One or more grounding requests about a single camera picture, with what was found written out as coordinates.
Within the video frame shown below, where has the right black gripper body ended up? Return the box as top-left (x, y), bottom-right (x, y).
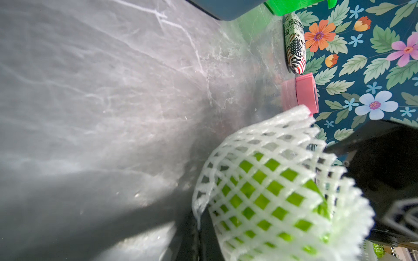
top-left (325, 120), bottom-right (418, 243)

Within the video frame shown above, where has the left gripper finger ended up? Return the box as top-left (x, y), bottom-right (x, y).
top-left (174, 209), bottom-right (225, 261)

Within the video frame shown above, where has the green custard apple back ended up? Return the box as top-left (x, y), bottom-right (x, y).
top-left (209, 152), bottom-right (330, 261)

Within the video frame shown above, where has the white foam net back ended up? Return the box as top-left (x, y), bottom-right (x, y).
top-left (192, 105), bottom-right (374, 261)

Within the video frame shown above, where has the grey foam net tray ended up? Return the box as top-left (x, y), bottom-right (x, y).
top-left (187, 0), bottom-right (265, 21)

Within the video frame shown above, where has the pink alarm clock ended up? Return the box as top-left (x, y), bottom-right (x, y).
top-left (281, 73), bottom-right (319, 115)

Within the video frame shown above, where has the patterned black white can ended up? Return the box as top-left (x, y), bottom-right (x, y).
top-left (284, 13), bottom-right (307, 75)

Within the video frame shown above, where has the green plastic basket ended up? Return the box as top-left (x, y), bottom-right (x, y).
top-left (263, 0), bottom-right (324, 16)

